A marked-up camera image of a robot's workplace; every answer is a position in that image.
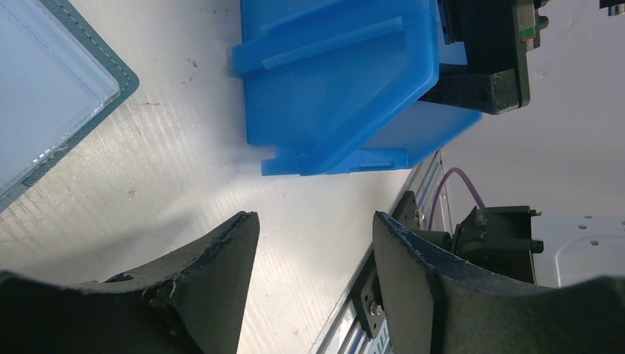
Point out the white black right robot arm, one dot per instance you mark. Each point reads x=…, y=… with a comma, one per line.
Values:
x=500, y=239

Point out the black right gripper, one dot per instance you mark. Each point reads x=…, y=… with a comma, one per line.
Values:
x=497, y=36

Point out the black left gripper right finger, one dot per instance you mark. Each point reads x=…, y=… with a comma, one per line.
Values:
x=479, y=311

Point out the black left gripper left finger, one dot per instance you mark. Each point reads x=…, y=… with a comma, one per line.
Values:
x=191, y=300

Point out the blue plastic bin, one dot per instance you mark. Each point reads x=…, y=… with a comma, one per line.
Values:
x=339, y=86

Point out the teal leather card holder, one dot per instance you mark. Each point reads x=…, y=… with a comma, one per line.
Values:
x=59, y=80

